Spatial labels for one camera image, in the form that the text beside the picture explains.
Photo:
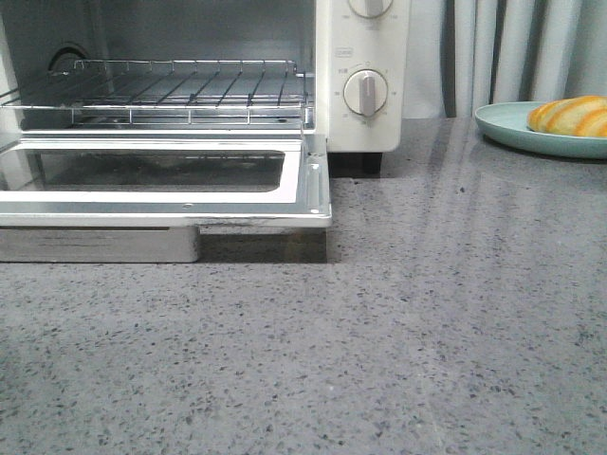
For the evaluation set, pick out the striped croissant bread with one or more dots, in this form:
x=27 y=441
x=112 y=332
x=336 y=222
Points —
x=583 y=116

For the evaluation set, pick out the oven dial knob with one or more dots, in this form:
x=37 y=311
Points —
x=365 y=92
x=369 y=9

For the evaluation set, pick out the glass oven door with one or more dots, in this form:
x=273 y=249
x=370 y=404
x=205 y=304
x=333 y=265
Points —
x=123 y=197

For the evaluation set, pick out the grey pleated curtain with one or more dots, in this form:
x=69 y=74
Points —
x=462 y=55

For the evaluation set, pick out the light green plate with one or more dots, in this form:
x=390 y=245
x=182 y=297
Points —
x=506 y=123

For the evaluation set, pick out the upper oven dial knob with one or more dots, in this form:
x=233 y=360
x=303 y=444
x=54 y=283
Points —
x=369 y=9

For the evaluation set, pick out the lower oven dial knob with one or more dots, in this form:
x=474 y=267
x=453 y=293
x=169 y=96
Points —
x=365 y=92

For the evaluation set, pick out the white Toshiba toaster oven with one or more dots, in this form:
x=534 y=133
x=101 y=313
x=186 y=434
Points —
x=324 y=38

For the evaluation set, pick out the metal wire oven rack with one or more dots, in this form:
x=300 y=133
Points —
x=176 y=94

